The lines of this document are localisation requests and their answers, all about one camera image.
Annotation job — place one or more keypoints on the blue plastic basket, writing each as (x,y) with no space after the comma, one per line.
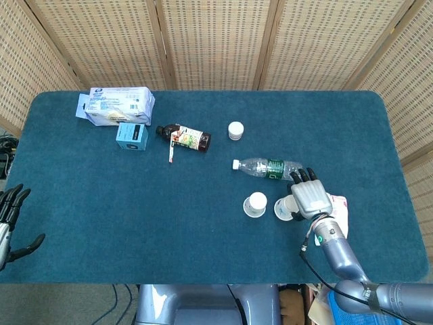
(341,313)

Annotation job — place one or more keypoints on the brown cardboard piece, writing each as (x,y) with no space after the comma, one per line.
(292,306)

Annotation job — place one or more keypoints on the brown tea bottle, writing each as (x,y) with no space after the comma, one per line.
(189,137)

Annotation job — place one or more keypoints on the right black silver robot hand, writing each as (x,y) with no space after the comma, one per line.
(311,198)

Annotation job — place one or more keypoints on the white purple tissue pack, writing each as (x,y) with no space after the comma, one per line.
(116,105)

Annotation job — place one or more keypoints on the blue carpet table cover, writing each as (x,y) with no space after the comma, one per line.
(135,210)

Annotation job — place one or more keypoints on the clear water bottle green label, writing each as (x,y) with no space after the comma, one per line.
(267,168)

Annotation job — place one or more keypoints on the light blue cardboard box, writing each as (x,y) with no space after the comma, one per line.
(132,136)

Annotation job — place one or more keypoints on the grey blue robot torso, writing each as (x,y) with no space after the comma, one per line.
(203,304)

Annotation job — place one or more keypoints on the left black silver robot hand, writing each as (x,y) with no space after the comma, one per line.
(10,206)

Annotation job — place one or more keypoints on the woven bamboo folding screen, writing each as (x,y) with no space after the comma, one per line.
(216,40)

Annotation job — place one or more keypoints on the small white jar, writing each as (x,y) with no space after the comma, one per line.
(235,130)

